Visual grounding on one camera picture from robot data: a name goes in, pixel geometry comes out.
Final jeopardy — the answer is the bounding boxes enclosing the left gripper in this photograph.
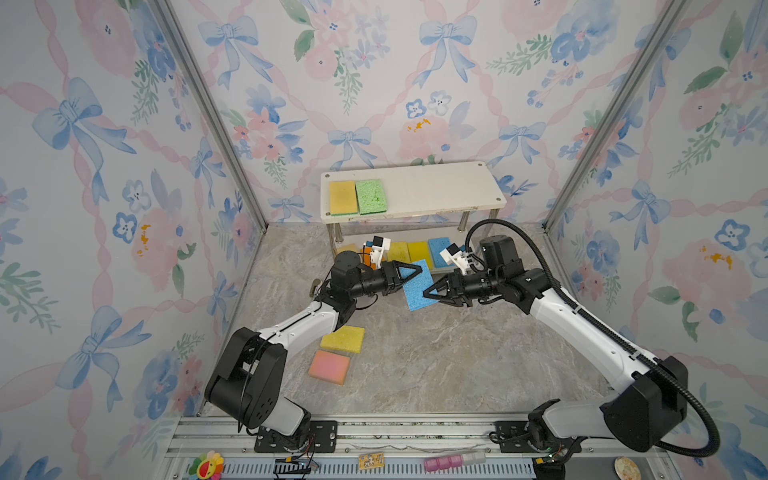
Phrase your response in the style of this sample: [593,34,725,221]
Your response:
[348,263,421,303]

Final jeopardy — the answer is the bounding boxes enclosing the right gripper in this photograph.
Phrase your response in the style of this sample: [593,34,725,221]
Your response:
[422,271,503,308]

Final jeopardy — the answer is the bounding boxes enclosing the blue sponge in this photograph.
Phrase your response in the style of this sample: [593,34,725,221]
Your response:
[427,237,453,269]
[402,261,437,312]

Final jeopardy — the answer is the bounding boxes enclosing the yellow cellulose sponge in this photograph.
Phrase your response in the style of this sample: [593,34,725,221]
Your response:
[387,242,411,263]

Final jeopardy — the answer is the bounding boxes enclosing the bright yellow sponge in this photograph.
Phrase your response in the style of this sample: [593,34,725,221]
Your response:
[407,241,433,269]

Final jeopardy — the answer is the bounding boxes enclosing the green sponge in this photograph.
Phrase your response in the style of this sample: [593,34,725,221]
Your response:
[355,179,388,215]

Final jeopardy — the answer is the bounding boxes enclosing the yellow green-backed sponge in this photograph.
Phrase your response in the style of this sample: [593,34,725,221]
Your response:
[329,181,358,216]

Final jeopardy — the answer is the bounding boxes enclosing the pink sponge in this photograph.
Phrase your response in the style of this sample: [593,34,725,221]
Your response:
[308,351,351,385]

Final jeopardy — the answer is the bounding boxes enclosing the orange sponge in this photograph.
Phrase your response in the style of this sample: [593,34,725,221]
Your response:
[360,246,372,266]

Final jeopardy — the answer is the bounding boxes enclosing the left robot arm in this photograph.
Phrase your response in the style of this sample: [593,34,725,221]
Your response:
[204,251,428,439]

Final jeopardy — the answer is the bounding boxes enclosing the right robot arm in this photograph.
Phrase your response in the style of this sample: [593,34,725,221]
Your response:
[424,235,687,452]

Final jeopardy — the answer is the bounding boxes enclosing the white two-tier shelf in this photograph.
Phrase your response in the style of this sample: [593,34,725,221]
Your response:
[320,161,507,252]

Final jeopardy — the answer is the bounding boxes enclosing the pink block strip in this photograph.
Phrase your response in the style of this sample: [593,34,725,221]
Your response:
[423,451,486,473]

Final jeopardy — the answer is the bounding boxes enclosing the small circuit board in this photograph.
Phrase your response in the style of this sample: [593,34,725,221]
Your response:
[358,453,386,471]

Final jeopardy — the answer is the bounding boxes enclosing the round patterned disc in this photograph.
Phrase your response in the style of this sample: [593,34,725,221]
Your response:
[614,457,642,480]

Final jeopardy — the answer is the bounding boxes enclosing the colourful toy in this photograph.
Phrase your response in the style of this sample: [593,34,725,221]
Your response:
[187,450,224,480]

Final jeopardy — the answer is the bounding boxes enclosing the black corrugated cable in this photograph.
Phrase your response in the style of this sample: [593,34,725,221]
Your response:
[464,218,721,458]

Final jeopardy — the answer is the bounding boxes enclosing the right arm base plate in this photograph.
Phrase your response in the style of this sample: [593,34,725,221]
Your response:
[488,420,582,456]

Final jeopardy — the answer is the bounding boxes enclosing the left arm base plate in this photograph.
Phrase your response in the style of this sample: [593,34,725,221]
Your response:
[254,420,339,454]

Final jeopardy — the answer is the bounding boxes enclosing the right corner metal post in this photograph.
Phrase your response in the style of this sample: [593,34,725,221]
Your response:
[542,0,689,234]

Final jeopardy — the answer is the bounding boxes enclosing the corner metal post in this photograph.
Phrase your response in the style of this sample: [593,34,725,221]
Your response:
[542,0,689,234]
[148,0,267,235]

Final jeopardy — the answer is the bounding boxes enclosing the left corner metal post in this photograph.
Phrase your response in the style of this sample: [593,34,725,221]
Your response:
[148,0,267,235]

